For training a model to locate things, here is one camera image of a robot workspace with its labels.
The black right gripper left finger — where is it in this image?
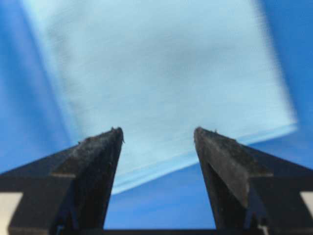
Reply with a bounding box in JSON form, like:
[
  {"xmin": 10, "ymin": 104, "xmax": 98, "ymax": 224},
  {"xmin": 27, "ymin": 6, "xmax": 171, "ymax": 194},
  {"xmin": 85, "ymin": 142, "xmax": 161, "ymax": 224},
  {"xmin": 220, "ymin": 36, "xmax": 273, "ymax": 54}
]
[{"xmin": 0, "ymin": 128, "xmax": 124, "ymax": 235}]

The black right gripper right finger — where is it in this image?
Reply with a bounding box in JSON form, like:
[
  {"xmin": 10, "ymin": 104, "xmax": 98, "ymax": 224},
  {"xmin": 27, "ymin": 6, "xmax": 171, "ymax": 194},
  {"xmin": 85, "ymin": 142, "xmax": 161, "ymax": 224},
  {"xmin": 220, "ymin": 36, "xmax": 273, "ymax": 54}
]
[{"xmin": 194, "ymin": 127, "xmax": 313, "ymax": 235}]

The dark blue table cloth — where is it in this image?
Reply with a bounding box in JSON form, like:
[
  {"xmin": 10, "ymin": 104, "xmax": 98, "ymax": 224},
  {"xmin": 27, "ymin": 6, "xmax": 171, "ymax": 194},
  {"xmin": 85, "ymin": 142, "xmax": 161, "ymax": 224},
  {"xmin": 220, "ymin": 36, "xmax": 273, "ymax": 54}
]
[{"xmin": 0, "ymin": 0, "xmax": 313, "ymax": 229}]

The light blue towel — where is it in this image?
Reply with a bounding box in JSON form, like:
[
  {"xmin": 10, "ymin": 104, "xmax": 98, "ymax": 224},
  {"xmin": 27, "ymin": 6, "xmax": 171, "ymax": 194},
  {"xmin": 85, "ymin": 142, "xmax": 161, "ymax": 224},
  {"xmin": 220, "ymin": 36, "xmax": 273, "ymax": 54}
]
[{"xmin": 22, "ymin": 0, "xmax": 297, "ymax": 194}]

